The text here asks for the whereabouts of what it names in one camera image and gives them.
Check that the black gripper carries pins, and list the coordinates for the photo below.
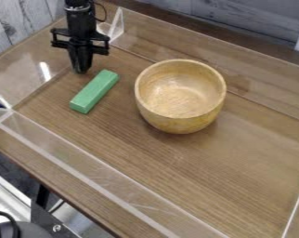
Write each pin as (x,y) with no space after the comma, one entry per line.
(80,38)

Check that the green rectangular block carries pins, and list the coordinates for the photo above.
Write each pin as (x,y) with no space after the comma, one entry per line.
(88,97)

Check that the brown wooden bowl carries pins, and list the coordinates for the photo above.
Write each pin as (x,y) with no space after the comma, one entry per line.
(180,94)

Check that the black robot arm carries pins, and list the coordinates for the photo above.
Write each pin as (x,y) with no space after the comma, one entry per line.
(77,3)

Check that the black table leg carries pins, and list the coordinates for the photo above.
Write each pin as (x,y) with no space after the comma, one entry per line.
(43,196)

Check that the clear acrylic corner bracket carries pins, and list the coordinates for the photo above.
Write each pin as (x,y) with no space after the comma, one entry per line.
(113,29)

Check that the clear acrylic barrier wall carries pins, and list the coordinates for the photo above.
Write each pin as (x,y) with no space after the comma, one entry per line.
(221,183)

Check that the black metal base plate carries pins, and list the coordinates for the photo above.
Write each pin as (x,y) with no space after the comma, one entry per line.
(49,223)

